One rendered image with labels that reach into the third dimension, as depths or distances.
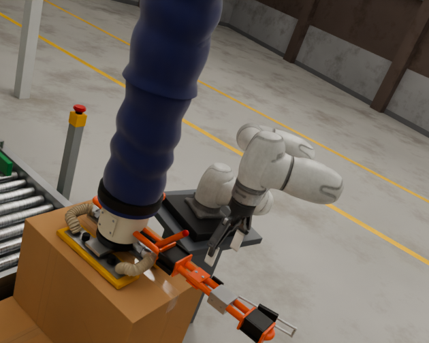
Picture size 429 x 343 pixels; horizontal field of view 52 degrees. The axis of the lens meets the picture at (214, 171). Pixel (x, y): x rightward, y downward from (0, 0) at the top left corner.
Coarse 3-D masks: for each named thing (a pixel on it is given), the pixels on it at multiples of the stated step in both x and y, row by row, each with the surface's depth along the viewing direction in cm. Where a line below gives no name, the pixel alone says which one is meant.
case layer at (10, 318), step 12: (12, 300) 178; (0, 312) 171; (12, 312) 173; (24, 312) 175; (0, 324) 167; (12, 324) 168; (24, 324) 170; (36, 324) 172; (0, 336) 162; (12, 336) 164; (24, 336) 166; (36, 336) 167
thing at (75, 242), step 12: (84, 228) 165; (72, 240) 157; (84, 240) 157; (84, 252) 153; (96, 264) 150; (108, 264) 151; (108, 276) 147; (120, 276) 148; (132, 276) 150; (120, 288) 146
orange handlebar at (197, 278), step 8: (96, 200) 162; (136, 232) 152; (144, 232) 155; (144, 240) 150; (160, 240) 152; (152, 248) 148; (192, 264) 147; (184, 272) 142; (192, 272) 142; (200, 272) 143; (192, 280) 140; (200, 280) 140; (208, 280) 142; (200, 288) 139; (208, 288) 139; (240, 304) 137; (232, 312) 133; (272, 336) 129
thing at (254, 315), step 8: (248, 312) 132; (256, 312) 133; (240, 320) 130; (248, 320) 129; (256, 320) 130; (264, 320) 132; (240, 328) 132; (248, 328) 131; (256, 328) 128; (264, 328) 129; (272, 328) 131; (248, 336) 131; (256, 336) 129; (264, 336) 127
